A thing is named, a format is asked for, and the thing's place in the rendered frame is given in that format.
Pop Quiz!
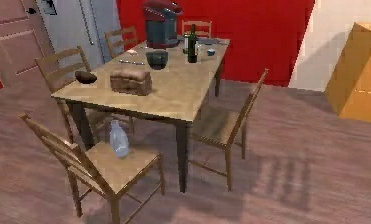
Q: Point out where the grey refrigerator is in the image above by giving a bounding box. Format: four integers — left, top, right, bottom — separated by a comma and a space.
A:
34, 0, 124, 72

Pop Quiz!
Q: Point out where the light wooden dining table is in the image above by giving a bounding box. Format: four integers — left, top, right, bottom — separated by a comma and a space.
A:
50, 35, 231, 194

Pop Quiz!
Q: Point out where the light wooden slatted chair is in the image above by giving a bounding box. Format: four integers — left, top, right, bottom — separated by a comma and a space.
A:
181, 19, 213, 40
189, 68, 270, 192
34, 45, 137, 145
18, 112, 166, 224
104, 25, 140, 60

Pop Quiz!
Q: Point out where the dark green bowl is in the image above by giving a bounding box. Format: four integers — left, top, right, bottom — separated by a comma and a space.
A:
145, 50, 169, 71

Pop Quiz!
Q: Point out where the brown bread loaf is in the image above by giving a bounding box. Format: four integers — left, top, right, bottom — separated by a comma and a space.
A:
109, 67, 153, 97

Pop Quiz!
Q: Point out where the dark green wine bottle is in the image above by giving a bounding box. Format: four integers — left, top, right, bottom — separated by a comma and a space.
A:
187, 23, 199, 64

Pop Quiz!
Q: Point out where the small green salt shaker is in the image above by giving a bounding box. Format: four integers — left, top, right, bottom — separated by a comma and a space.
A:
182, 33, 190, 55

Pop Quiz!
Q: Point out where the clear blue glass vase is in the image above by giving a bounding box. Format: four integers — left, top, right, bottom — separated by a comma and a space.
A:
108, 119, 131, 159

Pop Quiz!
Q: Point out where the grey butter knife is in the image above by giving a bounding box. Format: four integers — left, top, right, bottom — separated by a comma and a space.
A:
118, 59, 146, 66

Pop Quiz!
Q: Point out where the grey plate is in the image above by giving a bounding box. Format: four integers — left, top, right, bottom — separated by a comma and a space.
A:
196, 37, 229, 46

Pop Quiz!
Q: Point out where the red and grey coffee machine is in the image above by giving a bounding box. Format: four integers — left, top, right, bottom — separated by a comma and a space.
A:
141, 0, 184, 50

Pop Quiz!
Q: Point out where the dark brown potato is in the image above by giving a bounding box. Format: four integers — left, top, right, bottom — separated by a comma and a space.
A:
74, 70, 98, 85

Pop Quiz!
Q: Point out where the orange wooden cabinet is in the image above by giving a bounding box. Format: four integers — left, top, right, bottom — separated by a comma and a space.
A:
324, 21, 371, 124

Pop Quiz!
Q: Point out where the pink panelled room door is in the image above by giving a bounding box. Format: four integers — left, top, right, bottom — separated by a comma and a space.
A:
0, 0, 56, 88

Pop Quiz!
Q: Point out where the grey refrigerator handle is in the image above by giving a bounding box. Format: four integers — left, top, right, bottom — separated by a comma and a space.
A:
78, 0, 95, 46

